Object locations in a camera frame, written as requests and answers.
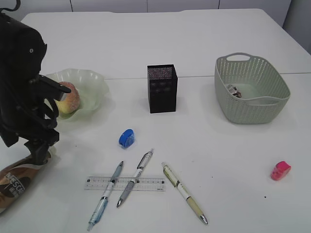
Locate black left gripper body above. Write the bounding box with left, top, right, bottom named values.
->
left=0, top=75, right=71, bottom=147

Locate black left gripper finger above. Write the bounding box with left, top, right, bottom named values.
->
left=24, top=142, right=50, bottom=166

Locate brown coffee bottle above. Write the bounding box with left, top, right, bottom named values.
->
left=0, top=146, right=56, bottom=213

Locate sugared bread roll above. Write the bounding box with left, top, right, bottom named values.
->
left=56, top=82, right=80, bottom=114

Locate pink white paper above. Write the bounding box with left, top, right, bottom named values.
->
left=226, top=84, right=242, bottom=98

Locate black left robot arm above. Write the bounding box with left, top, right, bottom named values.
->
left=0, top=0, right=71, bottom=165

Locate pale green glass plate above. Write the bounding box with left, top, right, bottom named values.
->
left=46, top=68, right=109, bottom=121

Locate light blue pen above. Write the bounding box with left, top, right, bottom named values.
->
left=87, top=161, right=123, bottom=232

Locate blue pencil sharpener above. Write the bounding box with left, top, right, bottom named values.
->
left=119, top=129, right=135, bottom=148

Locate grey white pen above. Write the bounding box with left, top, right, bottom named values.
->
left=117, top=149, right=154, bottom=208

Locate beige green pen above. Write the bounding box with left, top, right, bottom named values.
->
left=161, top=162, right=208, bottom=225

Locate black mesh pen holder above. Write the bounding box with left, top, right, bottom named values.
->
left=147, top=64, right=178, bottom=114

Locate green woven plastic basket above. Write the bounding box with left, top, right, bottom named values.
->
left=214, top=52, right=291, bottom=124

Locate pink pencil sharpener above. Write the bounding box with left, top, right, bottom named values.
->
left=270, top=161, right=292, bottom=181

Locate clear plastic ruler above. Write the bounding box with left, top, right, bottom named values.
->
left=84, top=176, right=166, bottom=191

